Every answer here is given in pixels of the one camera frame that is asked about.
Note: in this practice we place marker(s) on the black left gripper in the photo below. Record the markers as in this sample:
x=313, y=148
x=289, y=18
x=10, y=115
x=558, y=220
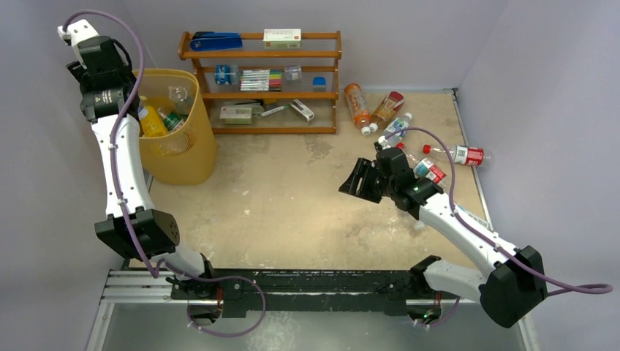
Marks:
x=82, y=71

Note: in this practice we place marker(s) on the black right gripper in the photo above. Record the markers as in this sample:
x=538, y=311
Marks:
x=373, y=178

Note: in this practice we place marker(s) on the yellow juice bottle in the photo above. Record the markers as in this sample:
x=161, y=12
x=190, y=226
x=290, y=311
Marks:
x=150, y=121

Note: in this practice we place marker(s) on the dark green label bottle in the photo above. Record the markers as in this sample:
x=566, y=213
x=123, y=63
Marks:
x=181, y=99

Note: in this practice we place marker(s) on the green white label bottle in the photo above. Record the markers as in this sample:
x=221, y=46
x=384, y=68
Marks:
x=171, y=120

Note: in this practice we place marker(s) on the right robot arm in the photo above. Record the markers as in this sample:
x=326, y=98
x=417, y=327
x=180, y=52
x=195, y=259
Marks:
x=505, y=280

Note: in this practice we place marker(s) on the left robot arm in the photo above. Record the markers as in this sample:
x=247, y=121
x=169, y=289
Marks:
x=133, y=228

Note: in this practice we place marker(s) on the yellow plastic bin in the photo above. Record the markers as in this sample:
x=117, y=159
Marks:
x=194, y=166

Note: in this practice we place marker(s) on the red landscape label bottle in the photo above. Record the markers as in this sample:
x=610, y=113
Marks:
x=425, y=168

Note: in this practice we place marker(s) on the orange label bottle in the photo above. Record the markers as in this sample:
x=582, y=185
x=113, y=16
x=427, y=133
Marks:
x=361, y=117

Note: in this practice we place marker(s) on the blue green label white-cap bottle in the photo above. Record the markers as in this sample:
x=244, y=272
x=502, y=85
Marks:
x=396, y=129

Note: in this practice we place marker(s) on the red gold label bottle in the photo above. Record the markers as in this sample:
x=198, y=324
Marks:
x=387, y=110

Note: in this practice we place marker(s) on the white stapler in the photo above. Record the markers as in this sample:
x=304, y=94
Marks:
x=303, y=109

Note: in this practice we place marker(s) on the blue stapler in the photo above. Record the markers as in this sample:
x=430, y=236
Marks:
x=210, y=40

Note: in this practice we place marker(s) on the blue eraser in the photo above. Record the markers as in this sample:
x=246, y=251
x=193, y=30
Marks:
x=319, y=84

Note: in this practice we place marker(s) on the blue tape dispenser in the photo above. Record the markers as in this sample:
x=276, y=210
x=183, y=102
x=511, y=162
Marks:
x=227, y=75

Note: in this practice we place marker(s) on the wooden shelf rack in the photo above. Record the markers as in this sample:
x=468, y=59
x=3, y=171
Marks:
x=319, y=56

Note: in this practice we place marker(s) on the marker pen set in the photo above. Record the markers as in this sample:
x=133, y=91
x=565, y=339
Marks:
x=261, y=80

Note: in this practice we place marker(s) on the white red box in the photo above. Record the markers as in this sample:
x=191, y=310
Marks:
x=282, y=39

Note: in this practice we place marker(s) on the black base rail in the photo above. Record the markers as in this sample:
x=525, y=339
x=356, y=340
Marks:
x=235, y=291

